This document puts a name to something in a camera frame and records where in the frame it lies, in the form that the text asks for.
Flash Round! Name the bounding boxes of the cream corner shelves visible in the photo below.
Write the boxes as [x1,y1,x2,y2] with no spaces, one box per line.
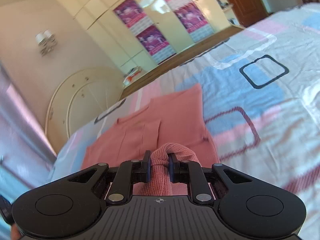
[202,0,238,24]

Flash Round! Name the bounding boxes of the pink knit sweater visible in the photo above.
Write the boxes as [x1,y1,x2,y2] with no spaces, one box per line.
[81,83,220,197]

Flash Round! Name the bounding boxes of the pink sheer curtain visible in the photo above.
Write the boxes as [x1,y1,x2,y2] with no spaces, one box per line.
[0,62,58,205]

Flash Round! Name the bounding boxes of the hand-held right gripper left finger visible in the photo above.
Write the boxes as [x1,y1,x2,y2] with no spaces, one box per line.
[66,151,152,206]

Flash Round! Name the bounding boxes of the bed with patterned sheet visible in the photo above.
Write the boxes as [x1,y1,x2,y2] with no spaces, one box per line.
[50,2,320,240]

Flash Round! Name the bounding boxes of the cream round headboard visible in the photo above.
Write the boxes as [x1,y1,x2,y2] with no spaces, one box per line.
[45,66,125,139]

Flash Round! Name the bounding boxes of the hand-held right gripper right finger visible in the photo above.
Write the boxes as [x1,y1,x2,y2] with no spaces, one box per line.
[168,153,253,205]

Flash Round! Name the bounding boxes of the brown wooden door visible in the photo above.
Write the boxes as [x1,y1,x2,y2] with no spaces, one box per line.
[215,0,269,27]

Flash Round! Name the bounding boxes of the cream wardrobe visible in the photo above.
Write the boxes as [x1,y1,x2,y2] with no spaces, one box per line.
[54,0,245,74]

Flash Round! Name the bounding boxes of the wall lamp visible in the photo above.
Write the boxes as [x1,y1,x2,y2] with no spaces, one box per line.
[35,29,57,57]

